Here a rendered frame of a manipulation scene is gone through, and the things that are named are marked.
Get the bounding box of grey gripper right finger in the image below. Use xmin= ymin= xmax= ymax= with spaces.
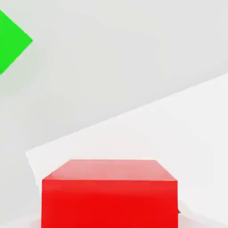
xmin=177 ymin=200 xmax=203 ymax=228

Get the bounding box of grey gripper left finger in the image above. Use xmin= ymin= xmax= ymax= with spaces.
xmin=26 ymin=218 xmax=43 ymax=228

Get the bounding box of small red cube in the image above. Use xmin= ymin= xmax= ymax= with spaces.
xmin=41 ymin=159 xmax=179 ymax=228

